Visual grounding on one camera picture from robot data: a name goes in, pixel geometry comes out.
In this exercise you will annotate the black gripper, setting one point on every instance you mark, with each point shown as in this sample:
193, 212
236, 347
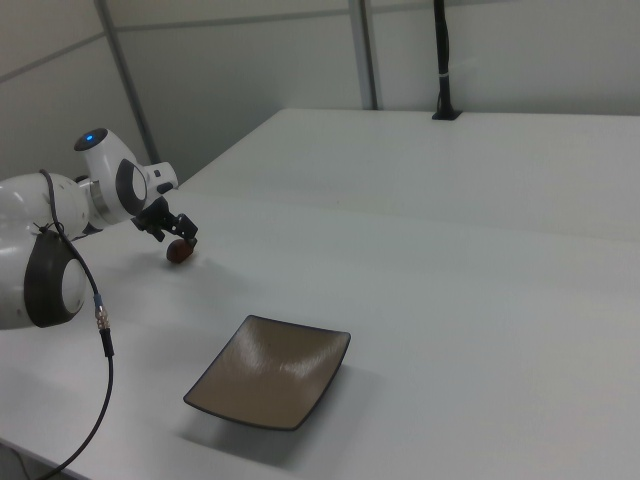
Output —
154, 216

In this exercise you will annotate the small round brown food item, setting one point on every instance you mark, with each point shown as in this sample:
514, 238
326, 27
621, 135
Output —
177, 254

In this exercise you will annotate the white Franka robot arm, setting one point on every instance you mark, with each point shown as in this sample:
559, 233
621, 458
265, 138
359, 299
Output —
105, 175

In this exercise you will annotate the square brown ceramic plate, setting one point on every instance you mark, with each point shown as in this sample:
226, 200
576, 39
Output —
270, 372

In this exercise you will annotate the grey metal partition post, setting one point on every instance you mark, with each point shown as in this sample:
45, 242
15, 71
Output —
364, 50
127, 85

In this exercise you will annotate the black camera pole with base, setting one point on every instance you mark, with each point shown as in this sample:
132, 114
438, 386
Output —
444, 60

